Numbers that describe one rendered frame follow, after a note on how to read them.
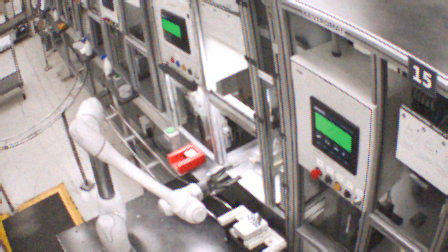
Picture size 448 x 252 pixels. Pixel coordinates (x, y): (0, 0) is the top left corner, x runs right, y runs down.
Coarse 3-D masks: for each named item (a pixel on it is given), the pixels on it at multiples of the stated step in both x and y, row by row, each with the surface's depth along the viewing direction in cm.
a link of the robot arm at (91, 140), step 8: (72, 120) 213; (80, 120) 213; (88, 120) 216; (96, 120) 220; (72, 128) 210; (80, 128) 210; (88, 128) 213; (96, 128) 217; (72, 136) 212; (80, 136) 211; (88, 136) 212; (96, 136) 215; (80, 144) 213; (88, 144) 213; (96, 144) 214; (88, 152) 216; (96, 152) 216
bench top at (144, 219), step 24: (96, 216) 284; (144, 216) 282; (168, 216) 281; (216, 216) 277; (72, 240) 267; (96, 240) 267; (144, 240) 266; (168, 240) 265; (192, 240) 263; (216, 240) 262
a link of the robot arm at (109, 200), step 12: (84, 108) 223; (96, 108) 226; (96, 168) 241; (108, 168) 247; (96, 180) 247; (108, 180) 248; (108, 192) 251; (108, 204) 253; (120, 204) 257; (120, 216) 255
